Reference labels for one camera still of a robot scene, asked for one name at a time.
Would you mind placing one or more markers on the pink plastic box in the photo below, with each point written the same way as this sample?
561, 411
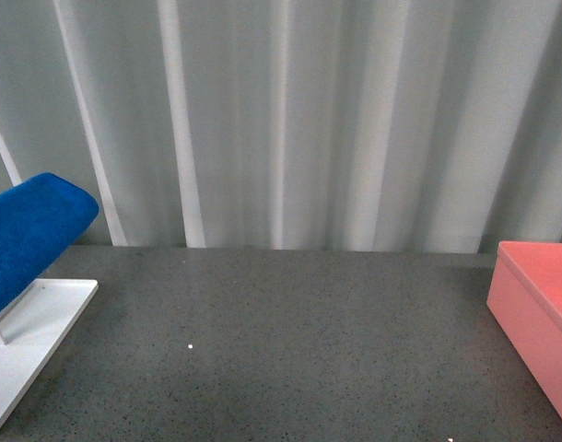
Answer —
525, 297

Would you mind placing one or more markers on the white towel rack base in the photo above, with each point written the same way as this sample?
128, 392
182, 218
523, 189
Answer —
31, 329

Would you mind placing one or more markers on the white pleated curtain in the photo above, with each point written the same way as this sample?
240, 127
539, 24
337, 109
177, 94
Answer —
431, 126

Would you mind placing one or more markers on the blue microfiber cloth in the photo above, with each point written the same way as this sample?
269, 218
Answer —
39, 219

